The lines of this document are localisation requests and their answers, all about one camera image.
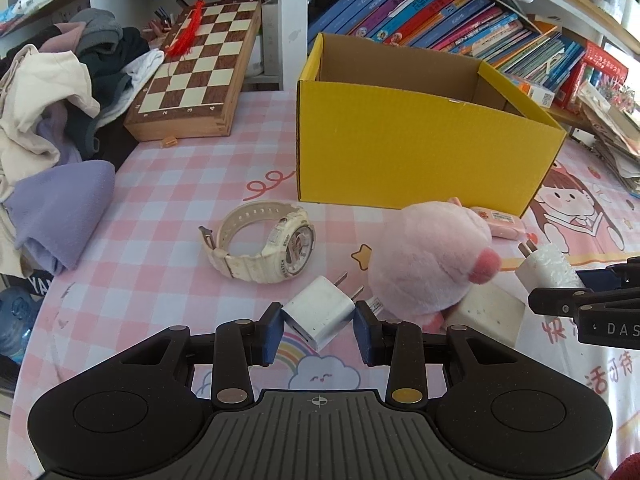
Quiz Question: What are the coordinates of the white sponge block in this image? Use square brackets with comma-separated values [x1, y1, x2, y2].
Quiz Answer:
[442, 283, 525, 347]

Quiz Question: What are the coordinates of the white power adapter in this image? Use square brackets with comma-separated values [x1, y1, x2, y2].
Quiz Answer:
[282, 273, 364, 353]

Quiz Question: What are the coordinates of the pink plush pig toy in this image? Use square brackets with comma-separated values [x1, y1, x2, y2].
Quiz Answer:
[368, 202, 501, 332]

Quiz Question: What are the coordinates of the cream wrist watch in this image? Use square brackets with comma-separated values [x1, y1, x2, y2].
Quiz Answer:
[197, 200, 317, 285]

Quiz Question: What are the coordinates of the pink cartoon desk mat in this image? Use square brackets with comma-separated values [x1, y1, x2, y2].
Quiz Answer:
[1, 92, 639, 479]

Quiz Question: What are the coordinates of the stack of papers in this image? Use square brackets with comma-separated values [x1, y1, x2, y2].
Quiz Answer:
[577, 81, 639, 197]

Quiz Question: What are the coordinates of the red dictionary book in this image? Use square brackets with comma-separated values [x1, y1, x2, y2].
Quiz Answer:
[554, 40, 628, 114]

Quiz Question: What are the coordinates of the yellow cardboard box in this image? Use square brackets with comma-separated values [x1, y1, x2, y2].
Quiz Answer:
[296, 34, 566, 216]

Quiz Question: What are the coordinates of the blue water bottle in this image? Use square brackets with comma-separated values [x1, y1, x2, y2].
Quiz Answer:
[0, 287, 42, 365]

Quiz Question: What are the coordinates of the wooden chess board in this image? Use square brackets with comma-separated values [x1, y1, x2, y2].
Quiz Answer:
[125, 0, 262, 142]

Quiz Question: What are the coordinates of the red tassel charm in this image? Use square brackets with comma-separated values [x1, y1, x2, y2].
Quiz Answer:
[165, 0, 204, 58]

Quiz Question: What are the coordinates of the pile of clothes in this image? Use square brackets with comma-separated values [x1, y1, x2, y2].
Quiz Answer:
[1, 9, 165, 278]

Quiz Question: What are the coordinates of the row of leaning books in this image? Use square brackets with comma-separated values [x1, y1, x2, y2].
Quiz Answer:
[307, 0, 586, 93]

